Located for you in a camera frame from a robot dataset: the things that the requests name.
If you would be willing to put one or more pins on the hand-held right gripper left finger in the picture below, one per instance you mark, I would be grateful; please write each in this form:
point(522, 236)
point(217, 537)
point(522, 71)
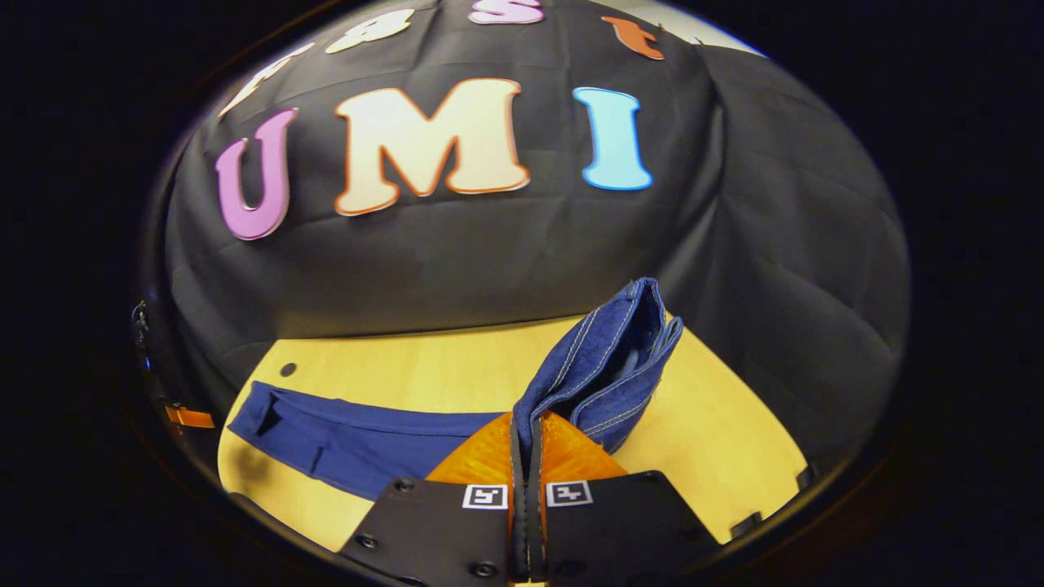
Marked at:
point(432, 530)

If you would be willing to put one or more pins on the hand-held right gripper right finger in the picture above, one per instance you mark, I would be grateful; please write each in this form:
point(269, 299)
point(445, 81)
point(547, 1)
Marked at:
point(620, 530)

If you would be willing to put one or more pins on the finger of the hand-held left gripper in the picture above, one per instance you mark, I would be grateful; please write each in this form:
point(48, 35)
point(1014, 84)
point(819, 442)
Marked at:
point(189, 417)

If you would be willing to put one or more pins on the blue jeans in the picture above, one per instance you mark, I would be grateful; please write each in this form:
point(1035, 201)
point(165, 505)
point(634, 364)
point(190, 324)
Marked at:
point(359, 440)

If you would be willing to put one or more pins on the black backdrop cloth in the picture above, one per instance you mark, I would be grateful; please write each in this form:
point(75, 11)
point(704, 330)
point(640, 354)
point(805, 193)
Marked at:
point(775, 244)

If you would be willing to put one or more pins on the black table edge bracket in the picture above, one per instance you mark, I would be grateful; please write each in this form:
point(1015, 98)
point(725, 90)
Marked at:
point(746, 525)
point(806, 477)

